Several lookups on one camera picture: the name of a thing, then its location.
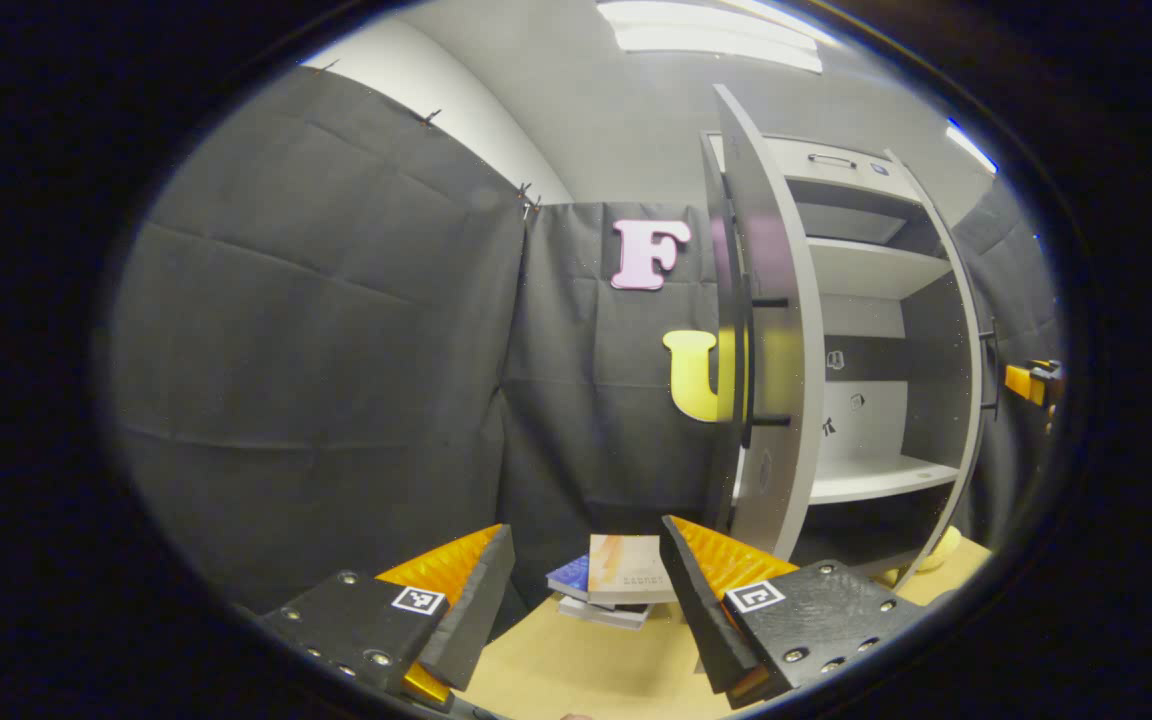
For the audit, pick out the blue book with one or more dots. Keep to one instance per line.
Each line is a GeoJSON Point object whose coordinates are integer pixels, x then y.
{"type": "Point", "coordinates": [571, 578]}

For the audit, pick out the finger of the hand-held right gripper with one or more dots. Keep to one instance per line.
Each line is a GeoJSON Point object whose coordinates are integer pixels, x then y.
{"type": "Point", "coordinates": [1021, 382]}

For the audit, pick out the grey book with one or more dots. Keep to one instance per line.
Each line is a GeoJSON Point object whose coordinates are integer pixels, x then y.
{"type": "Point", "coordinates": [601, 613]}

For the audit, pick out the grey cabinet shelf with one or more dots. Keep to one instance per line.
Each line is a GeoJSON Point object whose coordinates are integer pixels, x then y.
{"type": "Point", "coordinates": [876, 478]}
{"type": "Point", "coordinates": [866, 268]}

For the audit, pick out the large ceiling light panel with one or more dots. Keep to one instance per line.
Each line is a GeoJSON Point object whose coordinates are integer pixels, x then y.
{"type": "Point", "coordinates": [716, 35]}

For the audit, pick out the grey cabinet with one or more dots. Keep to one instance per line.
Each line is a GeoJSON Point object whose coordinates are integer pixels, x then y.
{"type": "Point", "coordinates": [931, 360]}

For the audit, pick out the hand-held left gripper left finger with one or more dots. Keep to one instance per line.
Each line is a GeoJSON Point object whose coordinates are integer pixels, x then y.
{"type": "Point", "coordinates": [481, 610]}

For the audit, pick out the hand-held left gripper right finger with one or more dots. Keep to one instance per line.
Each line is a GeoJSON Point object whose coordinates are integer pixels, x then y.
{"type": "Point", "coordinates": [701, 610]}

